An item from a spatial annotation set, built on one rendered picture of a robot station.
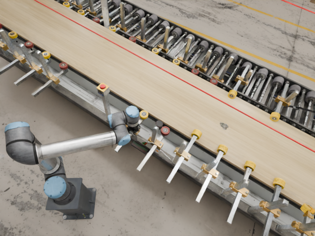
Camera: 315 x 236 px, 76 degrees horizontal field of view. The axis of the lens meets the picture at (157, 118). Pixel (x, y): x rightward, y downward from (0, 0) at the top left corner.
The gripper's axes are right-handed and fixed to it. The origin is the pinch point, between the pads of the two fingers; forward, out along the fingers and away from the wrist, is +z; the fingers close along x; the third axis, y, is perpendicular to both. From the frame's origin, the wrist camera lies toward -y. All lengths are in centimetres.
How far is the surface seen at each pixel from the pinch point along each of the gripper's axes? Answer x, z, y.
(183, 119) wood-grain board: 41, 3, 31
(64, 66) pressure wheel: 23, 2, -99
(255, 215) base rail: 7, 23, 124
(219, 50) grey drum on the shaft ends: 158, 8, 19
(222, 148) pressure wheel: 30, -5, 72
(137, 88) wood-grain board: 44, 3, -24
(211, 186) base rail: 7, 23, 82
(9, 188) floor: -97, 93, -96
